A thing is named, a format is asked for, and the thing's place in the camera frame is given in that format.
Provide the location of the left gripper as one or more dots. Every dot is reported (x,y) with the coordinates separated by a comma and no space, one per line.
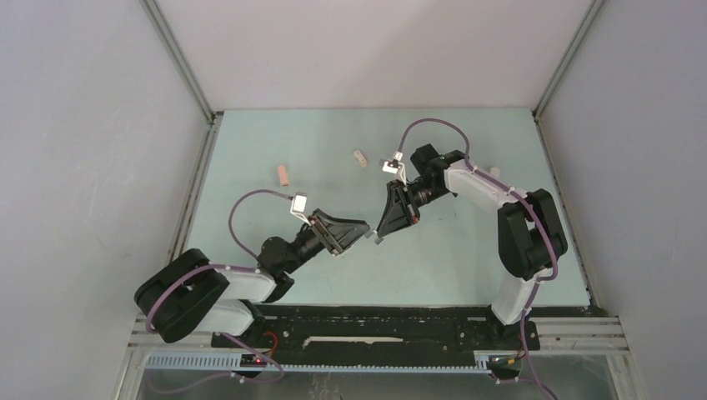
(345,232)

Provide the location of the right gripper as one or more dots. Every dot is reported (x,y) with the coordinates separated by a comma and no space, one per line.
(401,209)

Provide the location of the small cream stapler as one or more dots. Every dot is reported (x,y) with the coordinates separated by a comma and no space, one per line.
(361,159)

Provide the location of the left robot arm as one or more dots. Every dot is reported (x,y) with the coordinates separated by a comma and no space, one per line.
(194,295)

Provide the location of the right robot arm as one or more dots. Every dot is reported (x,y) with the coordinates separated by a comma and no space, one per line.
(530,234)

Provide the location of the pink stapler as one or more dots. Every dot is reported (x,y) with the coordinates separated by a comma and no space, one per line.
(283,176)

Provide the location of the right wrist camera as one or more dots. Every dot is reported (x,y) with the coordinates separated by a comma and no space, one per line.
(395,166)

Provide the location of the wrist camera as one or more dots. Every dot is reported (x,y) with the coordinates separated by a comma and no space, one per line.
(395,166)
(298,206)

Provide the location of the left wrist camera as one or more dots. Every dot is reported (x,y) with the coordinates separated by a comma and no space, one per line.
(298,206)

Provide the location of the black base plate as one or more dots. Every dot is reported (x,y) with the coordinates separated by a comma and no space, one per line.
(385,337)

